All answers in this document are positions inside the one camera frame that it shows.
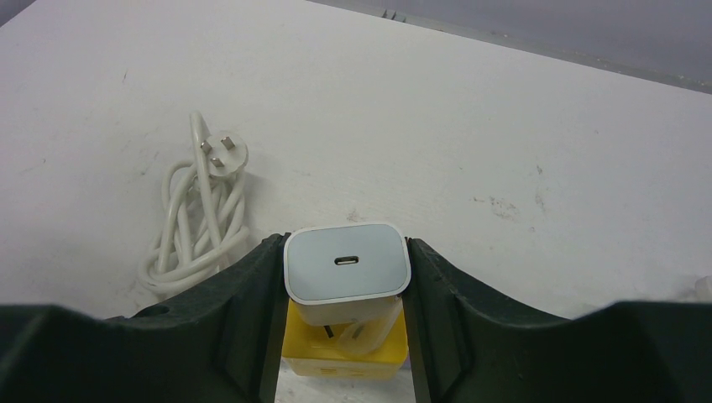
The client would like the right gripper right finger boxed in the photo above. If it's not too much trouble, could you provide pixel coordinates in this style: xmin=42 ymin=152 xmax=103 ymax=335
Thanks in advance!
xmin=403 ymin=238 xmax=711 ymax=402

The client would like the white coiled cable left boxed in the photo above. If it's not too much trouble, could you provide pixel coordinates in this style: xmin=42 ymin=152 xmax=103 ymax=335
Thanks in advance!
xmin=137 ymin=110 xmax=251 ymax=296

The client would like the small white wall charger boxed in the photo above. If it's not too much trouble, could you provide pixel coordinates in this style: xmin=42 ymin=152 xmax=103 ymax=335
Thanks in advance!
xmin=283 ymin=222 xmax=412 ymax=356

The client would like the yellow cube socket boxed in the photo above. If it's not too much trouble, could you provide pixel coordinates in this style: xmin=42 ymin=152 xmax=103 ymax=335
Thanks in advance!
xmin=281 ymin=301 xmax=408 ymax=379

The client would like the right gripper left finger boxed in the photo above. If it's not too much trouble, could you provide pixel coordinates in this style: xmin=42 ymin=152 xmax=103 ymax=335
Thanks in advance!
xmin=1 ymin=234 xmax=288 ymax=402

